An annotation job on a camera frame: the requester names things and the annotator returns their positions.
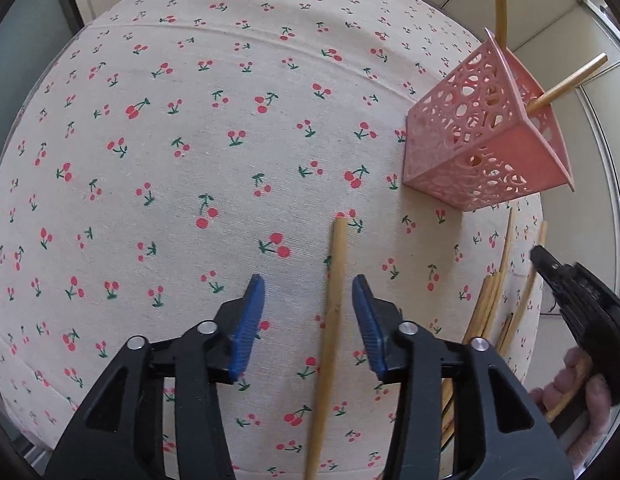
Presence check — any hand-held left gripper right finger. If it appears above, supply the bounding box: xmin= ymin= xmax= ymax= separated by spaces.
xmin=352 ymin=274 xmax=576 ymax=480

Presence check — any person's right hand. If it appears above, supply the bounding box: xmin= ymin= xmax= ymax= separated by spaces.
xmin=529 ymin=347 xmax=620 ymax=480

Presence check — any bunch of wooden chopsticks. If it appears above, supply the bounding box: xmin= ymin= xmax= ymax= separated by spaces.
xmin=440 ymin=207 xmax=548 ymax=451

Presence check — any long wooden chopstick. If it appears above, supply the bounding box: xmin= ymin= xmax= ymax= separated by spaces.
xmin=544 ymin=357 xmax=593 ymax=423
xmin=304 ymin=217 xmax=349 ymax=480
xmin=491 ymin=0 xmax=508 ymax=46
xmin=526 ymin=53 xmax=609 ymax=113

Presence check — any black chopstick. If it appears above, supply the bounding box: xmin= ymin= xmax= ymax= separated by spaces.
xmin=495 ymin=311 xmax=515 ymax=361

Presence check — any cherry print tablecloth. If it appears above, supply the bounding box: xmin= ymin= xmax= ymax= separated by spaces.
xmin=0 ymin=0 xmax=546 ymax=480

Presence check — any pink perforated chopstick holder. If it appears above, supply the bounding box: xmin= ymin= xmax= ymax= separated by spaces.
xmin=403 ymin=27 xmax=576 ymax=212

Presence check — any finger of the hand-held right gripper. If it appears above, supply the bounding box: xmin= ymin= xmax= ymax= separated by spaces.
xmin=530 ymin=245 xmax=568 ymax=311

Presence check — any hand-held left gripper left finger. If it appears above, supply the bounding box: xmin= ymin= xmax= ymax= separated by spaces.
xmin=42 ymin=274 xmax=267 ymax=480

